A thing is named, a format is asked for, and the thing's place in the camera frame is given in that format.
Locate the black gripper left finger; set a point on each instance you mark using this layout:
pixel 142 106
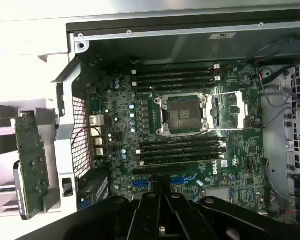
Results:
pixel 142 217

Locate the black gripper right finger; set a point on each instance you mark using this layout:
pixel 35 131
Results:
pixel 185 217

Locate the silver chipset heatsink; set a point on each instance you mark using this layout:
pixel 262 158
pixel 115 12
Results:
pixel 218 193

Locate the black expansion slot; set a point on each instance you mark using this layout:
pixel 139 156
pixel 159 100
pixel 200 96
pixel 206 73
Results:
pixel 150 171

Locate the black RAM slot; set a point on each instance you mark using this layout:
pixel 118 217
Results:
pixel 175 80
pixel 182 142
pixel 182 161
pixel 182 148
pixel 175 73
pixel 175 86
pixel 175 67
pixel 182 154

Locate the green Dell motherboard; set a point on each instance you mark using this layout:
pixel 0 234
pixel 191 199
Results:
pixel 250 160

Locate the metal locking lever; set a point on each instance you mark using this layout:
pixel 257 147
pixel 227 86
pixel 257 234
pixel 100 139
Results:
pixel 235 129
pixel 225 94

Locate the metal CPU socket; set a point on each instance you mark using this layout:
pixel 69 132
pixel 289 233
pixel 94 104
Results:
pixel 182 115

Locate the metal rear port stack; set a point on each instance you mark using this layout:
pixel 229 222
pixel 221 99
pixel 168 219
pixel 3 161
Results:
pixel 96 120

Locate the silver socket cover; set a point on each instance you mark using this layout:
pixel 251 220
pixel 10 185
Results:
pixel 242 112

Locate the grey parts rack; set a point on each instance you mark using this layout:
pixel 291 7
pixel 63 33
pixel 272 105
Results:
pixel 46 116

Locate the perforated metal drive cage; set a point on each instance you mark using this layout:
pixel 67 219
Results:
pixel 290 120

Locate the round coin battery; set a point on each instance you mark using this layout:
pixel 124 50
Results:
pixel 245 80

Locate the black and grey PC case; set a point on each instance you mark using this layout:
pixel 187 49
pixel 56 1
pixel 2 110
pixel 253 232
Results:
pixel 165 47

